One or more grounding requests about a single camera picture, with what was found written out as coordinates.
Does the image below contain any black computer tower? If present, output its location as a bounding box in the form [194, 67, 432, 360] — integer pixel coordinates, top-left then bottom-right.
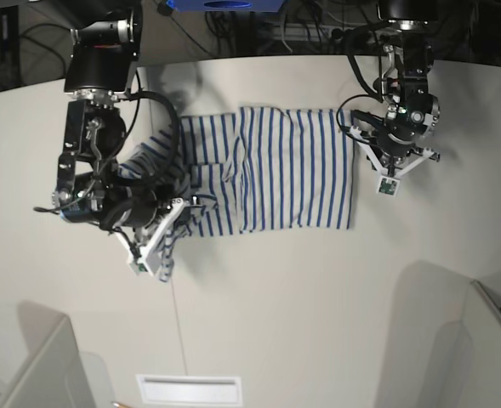
[0, 5, 22, 88]

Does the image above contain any blue white striped T-shirt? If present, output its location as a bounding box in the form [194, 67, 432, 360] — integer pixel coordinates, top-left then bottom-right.
[129, 107, 354, 281]

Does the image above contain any white table cable grommet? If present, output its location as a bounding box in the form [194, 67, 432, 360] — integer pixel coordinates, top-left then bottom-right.
[136, 374, 243, 407]

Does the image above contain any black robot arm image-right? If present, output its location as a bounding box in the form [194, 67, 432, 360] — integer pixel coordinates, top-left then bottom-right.
[344, 1, 440, 176]

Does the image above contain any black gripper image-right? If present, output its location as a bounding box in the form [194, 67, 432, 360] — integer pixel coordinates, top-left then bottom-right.
[375, 130, 417, 167]

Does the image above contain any black robot arm image-left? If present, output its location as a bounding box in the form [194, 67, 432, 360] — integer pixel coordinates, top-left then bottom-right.
[50, 1, 181, 231]

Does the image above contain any blue box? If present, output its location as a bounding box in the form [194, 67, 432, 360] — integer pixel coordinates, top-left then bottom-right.
[167, 0, 284, 13]

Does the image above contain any grey partition image-right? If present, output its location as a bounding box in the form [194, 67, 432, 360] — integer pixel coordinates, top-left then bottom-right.
[375, 262, 501, 407]

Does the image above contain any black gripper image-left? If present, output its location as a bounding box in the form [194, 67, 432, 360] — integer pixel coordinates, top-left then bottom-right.
[99, 189, 169, 231]

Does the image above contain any grey partition image-left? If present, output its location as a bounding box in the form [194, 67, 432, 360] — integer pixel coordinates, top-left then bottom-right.
[0, 301, 97, 407]

